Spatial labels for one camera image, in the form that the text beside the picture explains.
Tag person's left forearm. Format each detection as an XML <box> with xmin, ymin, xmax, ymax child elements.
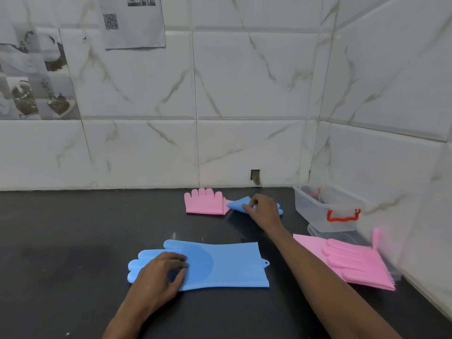
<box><xmin>102</xmin><ymin>299</ymin><xmax>160</xmax><ymax>339</ymax></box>

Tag small pink silicone glove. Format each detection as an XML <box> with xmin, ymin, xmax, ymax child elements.
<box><xmin>184</xmin><ymin>188</ymin><xmax>234</xmax><ymax>216</ymax></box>

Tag blue silicone glove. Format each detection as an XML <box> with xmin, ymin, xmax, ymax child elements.
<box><xmin>127</xmin><ymin>239</ymin><xmax>270</xmax><ymax>292</ymax></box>
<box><xmin>226</xmin><ymin>196</ymin><xmax>284</xmax><ymax>216</ymax></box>

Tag pink silicone glove with bristles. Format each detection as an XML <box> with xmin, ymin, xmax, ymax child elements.
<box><xmin>293</xmin><ymin>227</ymin><xmax>396</xmax><ymax>291</ymax></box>

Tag person's left hand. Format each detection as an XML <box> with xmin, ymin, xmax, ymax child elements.
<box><xmin>131</xmin><ymin>251</ymin><xmax>189</xmax><ymax>315</ymax></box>

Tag decorative picture tile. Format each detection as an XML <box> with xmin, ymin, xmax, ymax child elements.
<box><xmin>0</xmin><ymin>26</ymin><xmax>82</xmax><ymax>121</ymax></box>

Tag clear plastic lid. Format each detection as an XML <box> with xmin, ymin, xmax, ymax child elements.
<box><xmin>307</xmin><ymin>224</ymin><xmax>402</xmax><ymax>281</ymax></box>

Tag person's right hand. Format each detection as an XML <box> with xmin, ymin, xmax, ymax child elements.
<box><xmin>242</xmin><ymin>194</ymin><xmax>284</xmax><ymax>234</ymax></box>

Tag clear plastic box red handles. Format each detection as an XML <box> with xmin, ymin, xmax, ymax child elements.
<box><xmin>292</xmin><ymin>186</ymin><xmax>362</xmax><ymax>233</ymax></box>

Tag printed paper sheet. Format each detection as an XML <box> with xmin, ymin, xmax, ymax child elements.
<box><xmin>98</xmin><ymin>0</ymin><xmax>167</xmax><ymax>50</ymax></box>

